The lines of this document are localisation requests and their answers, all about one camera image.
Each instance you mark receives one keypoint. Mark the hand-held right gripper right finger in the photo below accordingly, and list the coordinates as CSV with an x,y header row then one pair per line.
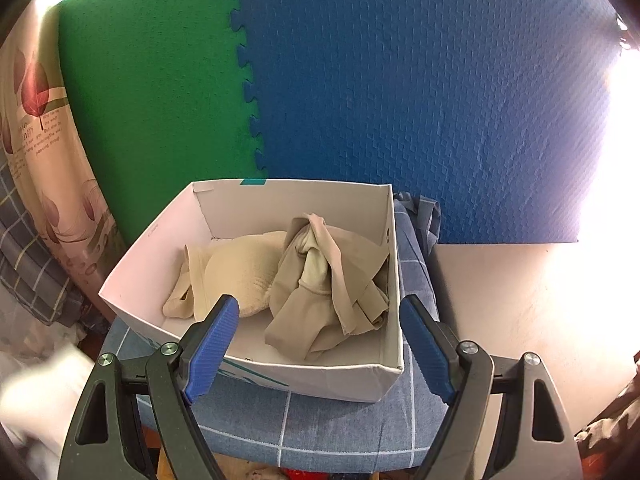
x,y
427,352

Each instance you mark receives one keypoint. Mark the beige bra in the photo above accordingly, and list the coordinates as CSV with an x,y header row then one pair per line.
x,y
235,270

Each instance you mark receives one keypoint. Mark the green foam mat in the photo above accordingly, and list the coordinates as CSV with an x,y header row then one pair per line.
x,y
150,85

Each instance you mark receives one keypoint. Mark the beige underwear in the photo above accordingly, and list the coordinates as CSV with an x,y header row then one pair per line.
x,y
320,320

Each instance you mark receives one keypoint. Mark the floral printed blanket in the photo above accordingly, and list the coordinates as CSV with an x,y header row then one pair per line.
x,y
45,160

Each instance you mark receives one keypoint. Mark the pale patterned bedsheet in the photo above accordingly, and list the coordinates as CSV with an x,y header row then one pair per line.
x,y
45,395

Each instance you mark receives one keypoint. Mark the blue checked cushion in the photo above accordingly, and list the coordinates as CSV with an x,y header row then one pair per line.
x,y
325,430

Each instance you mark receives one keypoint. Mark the white cardboard shoe box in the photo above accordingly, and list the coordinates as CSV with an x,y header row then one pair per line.
x,y
325,382

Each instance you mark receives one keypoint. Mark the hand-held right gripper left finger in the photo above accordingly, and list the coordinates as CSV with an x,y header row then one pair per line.
x,y
210,350

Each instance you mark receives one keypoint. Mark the brown cloth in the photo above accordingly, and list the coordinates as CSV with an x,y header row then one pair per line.
x,y
615,410

